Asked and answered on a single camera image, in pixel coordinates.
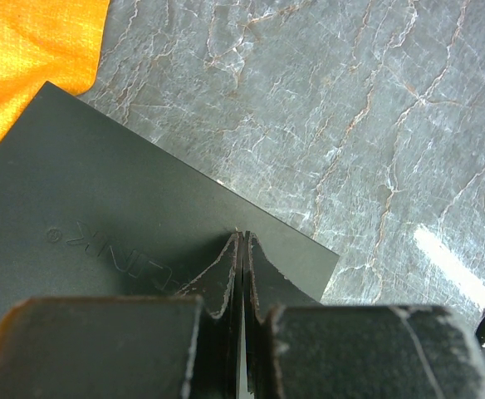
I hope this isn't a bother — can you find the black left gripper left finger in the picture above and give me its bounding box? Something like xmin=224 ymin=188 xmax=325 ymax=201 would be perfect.
xmin=0 ymin=233 xmax=244 ymax=398

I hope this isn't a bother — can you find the orange Mickey Mouse pillow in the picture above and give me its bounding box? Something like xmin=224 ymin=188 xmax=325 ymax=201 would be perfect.
xmin=0 ymin=0 xmax=110 ymax=141

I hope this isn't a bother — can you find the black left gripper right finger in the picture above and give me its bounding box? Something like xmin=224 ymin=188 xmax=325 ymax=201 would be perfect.
xmin=244 ymin=233 xmax=485 ymax=398

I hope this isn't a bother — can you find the black network switch box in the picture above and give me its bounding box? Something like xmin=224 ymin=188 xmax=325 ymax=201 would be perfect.
xmin=0 ymin=83 xmax=339 ymax=320

